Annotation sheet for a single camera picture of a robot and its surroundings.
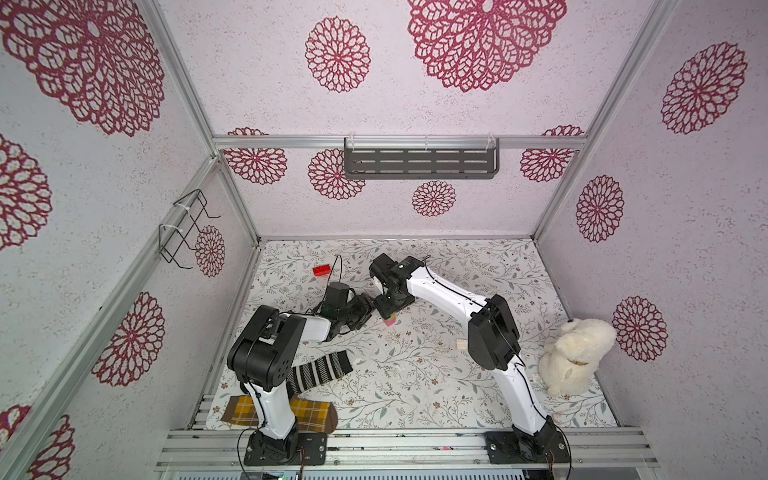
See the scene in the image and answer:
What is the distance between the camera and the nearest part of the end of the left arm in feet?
2.57

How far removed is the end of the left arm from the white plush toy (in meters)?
0.52

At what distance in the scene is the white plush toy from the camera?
733 millimetres
